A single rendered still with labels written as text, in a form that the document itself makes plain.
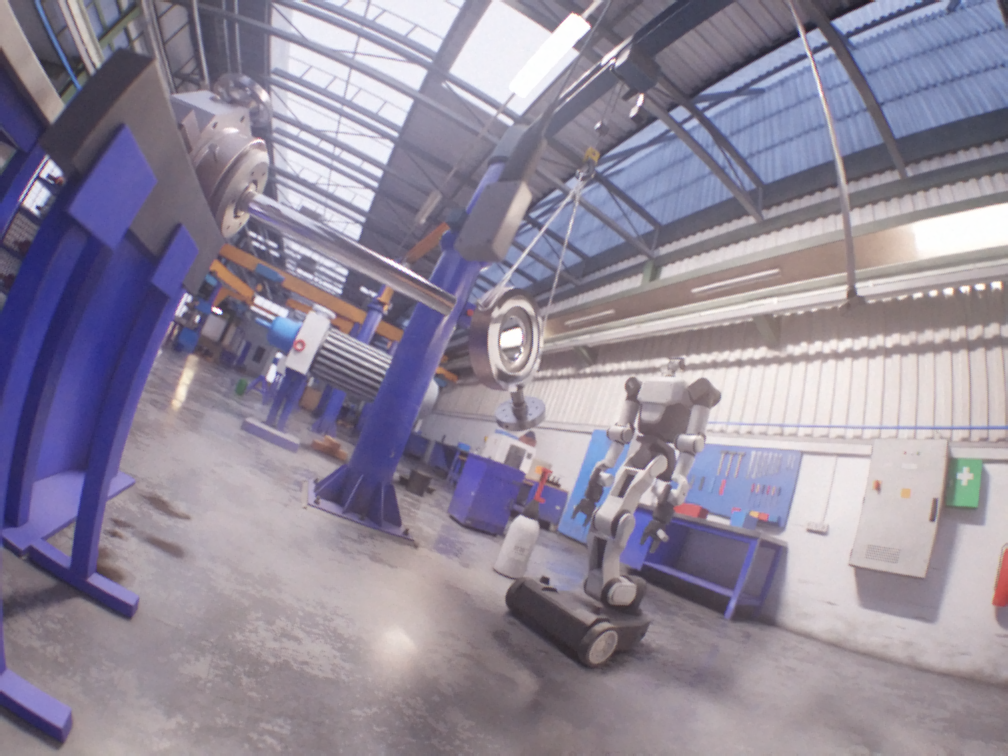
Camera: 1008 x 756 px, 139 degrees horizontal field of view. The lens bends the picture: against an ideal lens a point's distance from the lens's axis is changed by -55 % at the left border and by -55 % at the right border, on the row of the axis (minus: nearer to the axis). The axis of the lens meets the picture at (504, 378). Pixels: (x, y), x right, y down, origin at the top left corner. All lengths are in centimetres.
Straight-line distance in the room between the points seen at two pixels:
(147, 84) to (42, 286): 24
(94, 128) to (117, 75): 7
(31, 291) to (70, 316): 54
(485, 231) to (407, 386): 228
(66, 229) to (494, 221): 54
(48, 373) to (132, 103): 72
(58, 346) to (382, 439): 216
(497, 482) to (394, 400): 178
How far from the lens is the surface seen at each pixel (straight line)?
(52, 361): 111
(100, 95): 54
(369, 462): 278
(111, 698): 89
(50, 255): 56
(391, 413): 277
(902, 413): 485
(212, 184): 125
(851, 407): 501
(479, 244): 55
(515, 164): 64
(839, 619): 455
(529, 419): 154
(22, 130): 95
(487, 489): 417
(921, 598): 443
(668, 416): 203
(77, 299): 109
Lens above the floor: 65
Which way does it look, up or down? 12 degrees up
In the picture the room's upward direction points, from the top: 21 degrees clockwise
